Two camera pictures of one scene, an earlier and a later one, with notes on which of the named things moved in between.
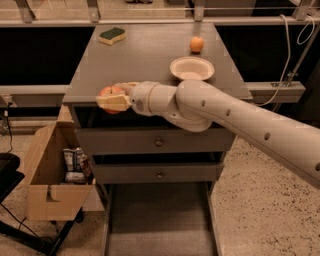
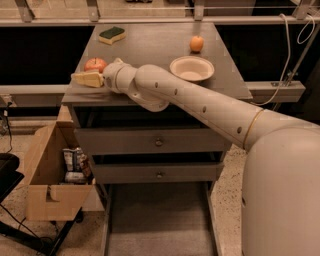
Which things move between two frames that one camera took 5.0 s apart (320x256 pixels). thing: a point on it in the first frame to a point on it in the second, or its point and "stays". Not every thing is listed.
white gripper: x=140 y=97 to x=110 y=76
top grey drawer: x=154 y=140 stays
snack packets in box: x=77 y=167 stays
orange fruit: x=196 y=43 stays
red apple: x=111 y=90 to x=95 y=64
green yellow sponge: x=112 y=36 stays
